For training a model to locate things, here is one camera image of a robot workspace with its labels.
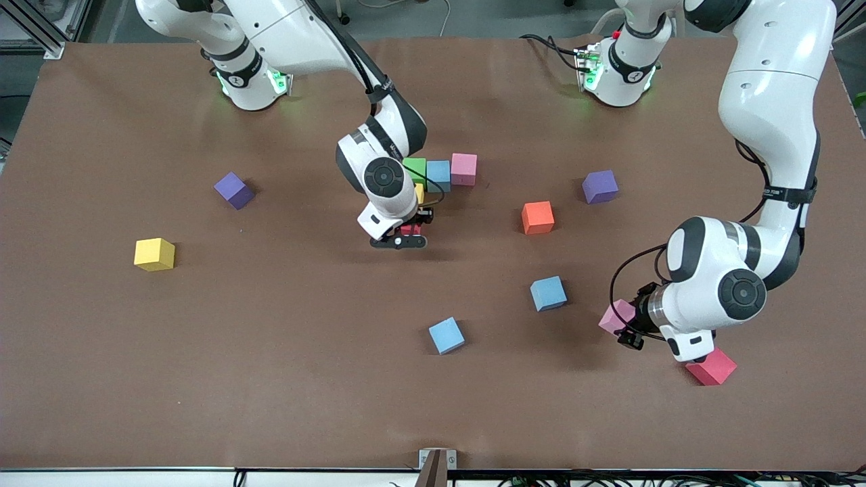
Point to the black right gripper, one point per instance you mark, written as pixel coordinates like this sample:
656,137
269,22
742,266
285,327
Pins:
423,216

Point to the green foam cube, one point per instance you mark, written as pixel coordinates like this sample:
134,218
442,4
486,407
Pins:
414,168

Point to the purple foam cube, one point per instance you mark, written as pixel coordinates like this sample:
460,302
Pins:
600,187
234,191

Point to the red foam cube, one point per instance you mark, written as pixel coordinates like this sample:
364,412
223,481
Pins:
411,230
714,370

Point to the aluminium frame post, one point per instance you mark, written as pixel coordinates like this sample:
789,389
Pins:
40,40
852,17

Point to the small green plastic piece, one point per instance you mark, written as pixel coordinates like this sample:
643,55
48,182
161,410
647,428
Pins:
860,100

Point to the yellow foam cube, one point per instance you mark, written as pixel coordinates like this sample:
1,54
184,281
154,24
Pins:
419,193
154,254

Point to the orange foam cube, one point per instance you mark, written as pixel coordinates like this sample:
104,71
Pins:
538,218

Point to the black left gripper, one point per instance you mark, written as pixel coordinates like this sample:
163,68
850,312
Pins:
640,297

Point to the metal table edge bracket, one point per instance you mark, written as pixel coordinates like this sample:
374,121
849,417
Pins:
437,461

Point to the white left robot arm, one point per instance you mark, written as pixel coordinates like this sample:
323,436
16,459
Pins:
771,88

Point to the light blue foam cube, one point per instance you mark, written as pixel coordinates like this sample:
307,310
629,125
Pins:
548,293
440,174
446,336

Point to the pink foam cube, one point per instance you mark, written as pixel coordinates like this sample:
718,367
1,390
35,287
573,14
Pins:
463,169
616,316

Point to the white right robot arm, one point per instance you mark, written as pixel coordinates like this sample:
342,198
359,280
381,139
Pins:
298,40

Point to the black chair caster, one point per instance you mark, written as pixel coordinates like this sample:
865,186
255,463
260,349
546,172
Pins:
346,17

